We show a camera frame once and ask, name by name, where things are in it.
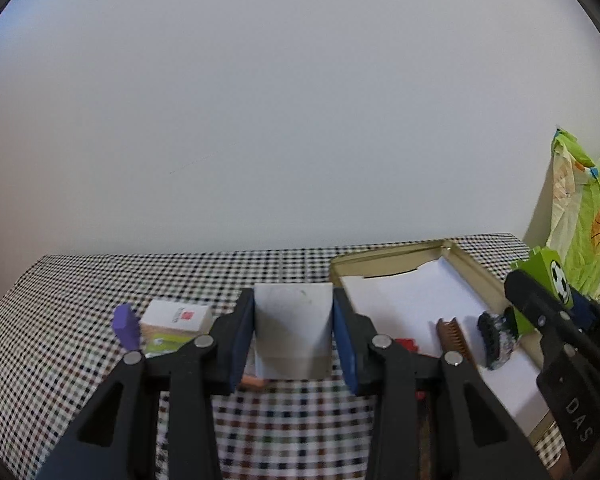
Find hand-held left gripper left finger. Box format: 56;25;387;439
35;287;257;480

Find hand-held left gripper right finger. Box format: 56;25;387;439
332;287;552;480

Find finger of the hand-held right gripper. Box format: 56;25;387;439
574;292;600;343
504;269;588;386

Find green box with soccer ball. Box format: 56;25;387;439
510;246;578;338

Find black and white knitted item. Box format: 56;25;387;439
476;310;521;371

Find white charger adapter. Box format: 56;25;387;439
252;282;335;381

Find small red item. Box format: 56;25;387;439
394;338;425;357

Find gold metal tin box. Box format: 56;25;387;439
329;240;568;471

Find white box with red label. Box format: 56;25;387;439
140;300;215;343

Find green dental floss packet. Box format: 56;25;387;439
145;332;196;359

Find brown comb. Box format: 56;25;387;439
436;317;481;371

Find purple block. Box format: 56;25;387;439
112;303;142;353

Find white paper liner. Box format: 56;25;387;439
340;257;551;436

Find green printed cloth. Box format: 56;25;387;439
547;127;600;306

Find black white checkered tablecloth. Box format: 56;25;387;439
0;232;600;480

